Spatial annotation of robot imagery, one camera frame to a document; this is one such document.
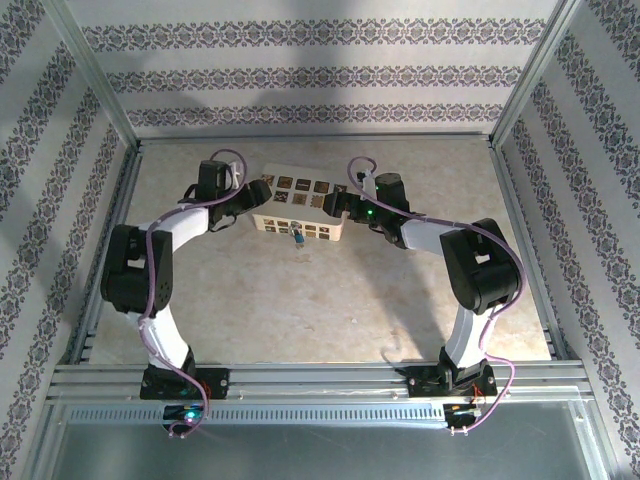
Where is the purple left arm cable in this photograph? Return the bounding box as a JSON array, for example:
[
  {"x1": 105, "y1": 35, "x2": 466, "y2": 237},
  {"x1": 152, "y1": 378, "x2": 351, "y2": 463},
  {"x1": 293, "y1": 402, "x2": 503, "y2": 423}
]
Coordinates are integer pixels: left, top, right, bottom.
[{"x1": 138, "y1": 148, "x2": 251, "y2": 441}]

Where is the aluminium frame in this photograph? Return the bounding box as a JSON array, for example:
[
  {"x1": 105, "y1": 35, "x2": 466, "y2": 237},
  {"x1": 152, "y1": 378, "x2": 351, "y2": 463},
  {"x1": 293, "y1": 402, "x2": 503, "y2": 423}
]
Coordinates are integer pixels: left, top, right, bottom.
[{"x1": 44, "y1": 0, "x2": 601, "y2": 480}]

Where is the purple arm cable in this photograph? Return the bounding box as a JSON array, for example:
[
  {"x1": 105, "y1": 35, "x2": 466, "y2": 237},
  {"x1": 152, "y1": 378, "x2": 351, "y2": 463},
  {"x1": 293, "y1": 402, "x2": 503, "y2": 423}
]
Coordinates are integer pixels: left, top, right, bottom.
[
  {"x1": 138, "y1": 148, "x2": 251, "y2": 441},
  {"x1": 347, "y1": 156, "x2": 526, "y2": 436}
]

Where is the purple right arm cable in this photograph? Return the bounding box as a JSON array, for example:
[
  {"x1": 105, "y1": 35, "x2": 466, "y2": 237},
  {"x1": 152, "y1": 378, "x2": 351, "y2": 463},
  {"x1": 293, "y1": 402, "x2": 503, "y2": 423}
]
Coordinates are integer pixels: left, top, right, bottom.
[{"x1": 347, "y1": 156, "x2": 526, "y2": 436}]

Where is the white box with picture tiles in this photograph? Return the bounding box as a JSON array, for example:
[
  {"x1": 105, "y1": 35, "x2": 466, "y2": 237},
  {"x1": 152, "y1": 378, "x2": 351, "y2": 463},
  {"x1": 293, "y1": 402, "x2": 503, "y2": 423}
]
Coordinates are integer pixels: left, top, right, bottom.
[{"x1": 251, "y1": 161, "x2": 349, "y2": 244}]

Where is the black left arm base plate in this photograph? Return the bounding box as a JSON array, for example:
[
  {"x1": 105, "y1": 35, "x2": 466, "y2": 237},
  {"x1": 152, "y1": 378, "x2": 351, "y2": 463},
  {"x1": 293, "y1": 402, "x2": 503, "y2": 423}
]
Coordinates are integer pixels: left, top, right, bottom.
[{"x1": 139, "y1": 367, "x2": 231, "y2": 401}]

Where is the grey slotted cable duct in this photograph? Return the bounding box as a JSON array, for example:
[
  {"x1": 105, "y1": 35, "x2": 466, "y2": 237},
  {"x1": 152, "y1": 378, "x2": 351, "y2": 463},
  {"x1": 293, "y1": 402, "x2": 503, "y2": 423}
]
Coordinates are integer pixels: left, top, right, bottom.
[{"x1": 67, "y1": 405, "x2": 451, "y2": 425}]

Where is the left controller board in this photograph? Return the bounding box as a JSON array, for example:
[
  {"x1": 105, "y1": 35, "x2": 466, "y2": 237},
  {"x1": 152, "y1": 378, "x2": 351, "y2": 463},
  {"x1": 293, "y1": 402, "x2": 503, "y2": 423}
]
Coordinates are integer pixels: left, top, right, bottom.
[{"x1": 163, "y1": 404, "x2": 206, "y2": 427}]

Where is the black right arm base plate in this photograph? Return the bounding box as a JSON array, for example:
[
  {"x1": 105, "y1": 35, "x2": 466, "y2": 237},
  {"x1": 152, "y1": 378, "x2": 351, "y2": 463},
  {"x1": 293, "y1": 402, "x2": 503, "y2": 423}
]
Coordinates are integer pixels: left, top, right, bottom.
[{"x1": 407, "y1": 366, "x2": 497, "y2": 399}]

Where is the right controller board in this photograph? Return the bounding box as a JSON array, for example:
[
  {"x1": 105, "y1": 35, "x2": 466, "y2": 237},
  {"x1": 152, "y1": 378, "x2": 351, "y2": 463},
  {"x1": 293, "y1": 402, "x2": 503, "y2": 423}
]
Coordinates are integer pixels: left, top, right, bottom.
[{"x1": 443, "y1": 403, "x2": 482, "y2": 419}]

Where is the grey metal panel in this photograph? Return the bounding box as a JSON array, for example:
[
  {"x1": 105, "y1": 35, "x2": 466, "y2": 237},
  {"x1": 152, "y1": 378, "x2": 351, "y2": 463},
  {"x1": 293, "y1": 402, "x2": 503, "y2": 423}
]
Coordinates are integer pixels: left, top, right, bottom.
[{"x1": 49, "y1": 424, "x2": 591, "y2": 480}]

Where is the controller board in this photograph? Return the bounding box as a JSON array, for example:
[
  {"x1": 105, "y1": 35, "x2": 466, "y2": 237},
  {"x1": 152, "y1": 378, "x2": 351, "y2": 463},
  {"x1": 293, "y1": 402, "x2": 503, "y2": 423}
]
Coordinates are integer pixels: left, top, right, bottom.
[
  {"x1": 163, "y1": 404, "x2": 206, "y2": 427},
  {"x1": 443, "y1": 403, "x2": 482, "y2": 419}
]

